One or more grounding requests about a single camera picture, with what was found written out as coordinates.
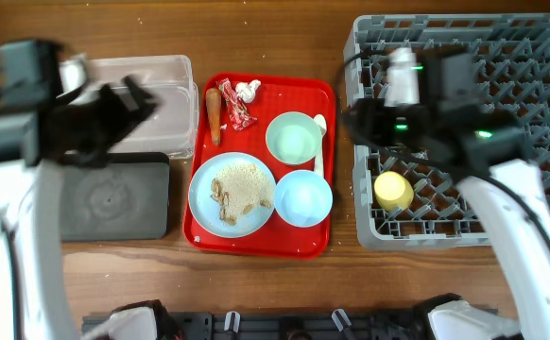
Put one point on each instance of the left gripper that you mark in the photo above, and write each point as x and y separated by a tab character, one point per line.
132	117

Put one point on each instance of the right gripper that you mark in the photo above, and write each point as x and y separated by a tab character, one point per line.
367	120

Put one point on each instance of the yellow plastic cup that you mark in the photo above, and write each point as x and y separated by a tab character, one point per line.
393	191

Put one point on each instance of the white plastic spoon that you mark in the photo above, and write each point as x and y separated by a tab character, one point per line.
319	161

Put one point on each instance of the pale green bowl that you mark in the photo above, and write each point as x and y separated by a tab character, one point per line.
293	138

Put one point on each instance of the light blue bowl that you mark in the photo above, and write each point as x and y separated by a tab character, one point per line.
303	198

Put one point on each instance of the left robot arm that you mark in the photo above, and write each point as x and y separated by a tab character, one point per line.
44	130

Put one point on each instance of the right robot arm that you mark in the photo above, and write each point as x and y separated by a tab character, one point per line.
487	157

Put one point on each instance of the grey dishwasher rack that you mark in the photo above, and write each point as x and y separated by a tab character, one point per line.
511	65

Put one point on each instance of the clear plastic bin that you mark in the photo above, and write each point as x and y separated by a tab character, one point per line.
172	128

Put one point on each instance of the orange carrot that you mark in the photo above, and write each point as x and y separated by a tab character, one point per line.
213	105

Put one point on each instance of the red candy wrapper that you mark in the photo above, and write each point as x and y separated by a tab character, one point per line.
238	112

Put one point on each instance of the black plastic tray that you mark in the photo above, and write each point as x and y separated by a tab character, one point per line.
126	200

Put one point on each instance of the crumpled white tissue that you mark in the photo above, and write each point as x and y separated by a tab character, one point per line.
247	91

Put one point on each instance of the light blue plate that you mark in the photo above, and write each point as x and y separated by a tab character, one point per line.
206	211

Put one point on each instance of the food scraps on plate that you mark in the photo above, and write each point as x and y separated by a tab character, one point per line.
238	189

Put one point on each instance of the red plastic tray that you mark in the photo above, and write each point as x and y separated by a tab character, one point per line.
277	94

